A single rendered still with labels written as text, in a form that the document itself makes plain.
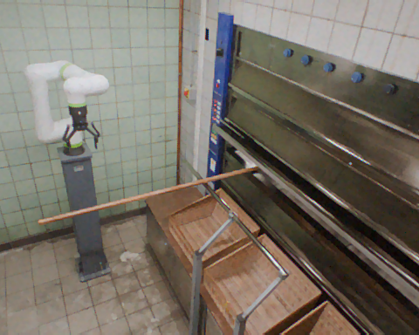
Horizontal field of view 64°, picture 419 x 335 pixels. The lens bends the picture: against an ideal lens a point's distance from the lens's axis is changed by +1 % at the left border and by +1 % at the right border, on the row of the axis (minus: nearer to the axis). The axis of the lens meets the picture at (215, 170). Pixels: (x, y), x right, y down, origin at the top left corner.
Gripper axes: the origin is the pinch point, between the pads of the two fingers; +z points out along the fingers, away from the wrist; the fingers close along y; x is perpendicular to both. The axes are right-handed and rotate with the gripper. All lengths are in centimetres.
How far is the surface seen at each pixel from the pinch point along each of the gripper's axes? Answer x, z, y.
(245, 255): 47, 77, -90
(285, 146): 48, -4, -107
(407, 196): 123, -15, -108
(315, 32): 55, -69, -106
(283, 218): 57, 44, -109
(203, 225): -6, 88, -85
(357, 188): 100, -6, -108
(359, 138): 94, -30, -107
